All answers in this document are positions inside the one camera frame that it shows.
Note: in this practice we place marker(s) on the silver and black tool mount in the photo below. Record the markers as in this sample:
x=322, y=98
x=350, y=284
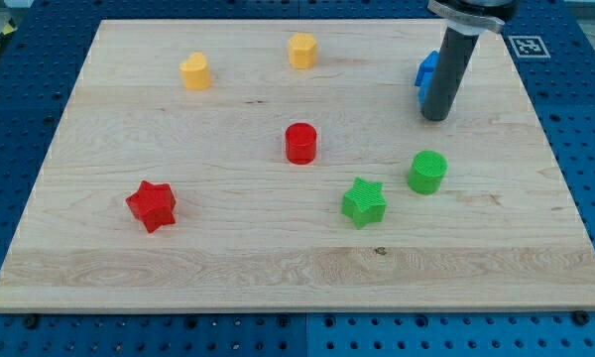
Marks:
x=473, y=17

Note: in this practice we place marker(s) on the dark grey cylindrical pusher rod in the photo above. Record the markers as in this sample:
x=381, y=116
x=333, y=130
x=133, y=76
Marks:
x=454, y=56

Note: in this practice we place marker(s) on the green star block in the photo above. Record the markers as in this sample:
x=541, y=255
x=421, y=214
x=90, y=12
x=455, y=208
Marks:
x=364, y=202

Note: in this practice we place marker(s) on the red star block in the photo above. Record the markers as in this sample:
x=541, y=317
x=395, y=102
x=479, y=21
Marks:
x=153, y=204

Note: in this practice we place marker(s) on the blue block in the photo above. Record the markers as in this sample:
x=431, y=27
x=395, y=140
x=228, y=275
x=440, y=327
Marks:
x=424, y=75

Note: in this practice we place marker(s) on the white fiducial marker tag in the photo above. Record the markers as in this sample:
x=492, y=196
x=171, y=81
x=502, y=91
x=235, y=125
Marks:
x=529, y=47

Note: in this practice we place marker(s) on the green cylinder block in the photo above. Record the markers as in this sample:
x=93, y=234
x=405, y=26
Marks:
x=427, y=171

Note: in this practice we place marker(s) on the yellow hexagon block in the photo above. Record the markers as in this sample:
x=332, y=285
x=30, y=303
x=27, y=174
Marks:
x=302, y=50

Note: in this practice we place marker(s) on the red cylinder block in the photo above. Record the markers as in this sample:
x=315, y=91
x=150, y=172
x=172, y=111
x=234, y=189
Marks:
x=301, y=140

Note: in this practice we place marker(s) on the yellow heart block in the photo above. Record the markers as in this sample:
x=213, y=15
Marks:
x=195, y=72

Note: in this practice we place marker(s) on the wooden board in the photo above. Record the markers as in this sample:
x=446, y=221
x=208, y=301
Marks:
x=255, y=232

